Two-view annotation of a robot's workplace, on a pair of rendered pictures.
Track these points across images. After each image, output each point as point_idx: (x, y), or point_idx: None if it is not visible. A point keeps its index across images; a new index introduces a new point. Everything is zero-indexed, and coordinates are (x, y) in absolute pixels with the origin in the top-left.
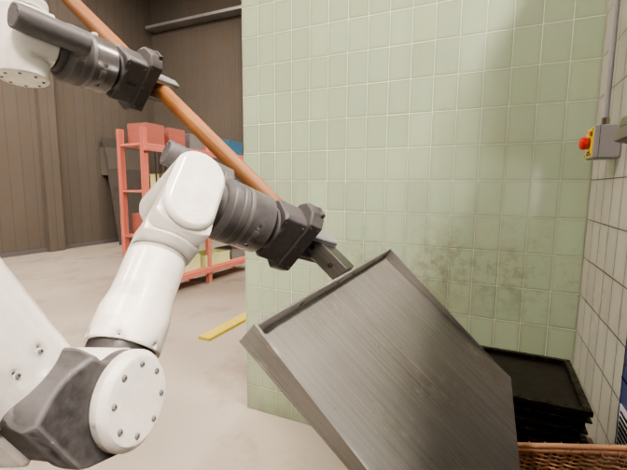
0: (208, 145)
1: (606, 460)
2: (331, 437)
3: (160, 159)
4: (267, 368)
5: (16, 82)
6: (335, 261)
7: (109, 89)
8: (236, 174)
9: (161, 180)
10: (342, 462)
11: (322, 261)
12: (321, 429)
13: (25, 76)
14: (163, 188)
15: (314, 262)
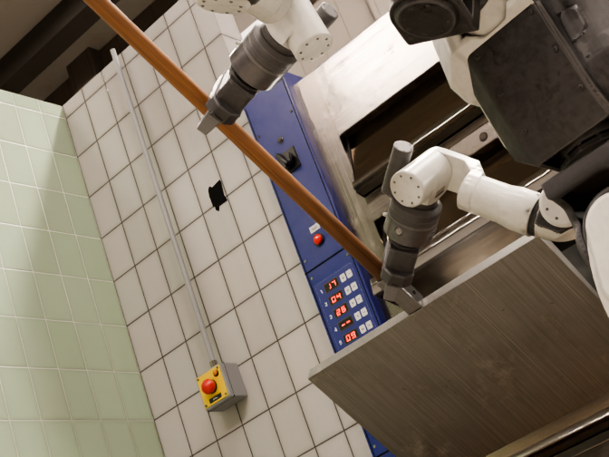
0: (293, 179)
1: None
2: (582, 278)
3: (401, 150)
4: (552, 248)
5: (306, 46)
6: (414, 289)
7: (249, 90)
8: (323, 210)
9: (435, 157)
10: (590, 289)
11: (408, 289)
12: (578, 276)
13: (323, 48)
14: (462, 156)
15: (396, 296)
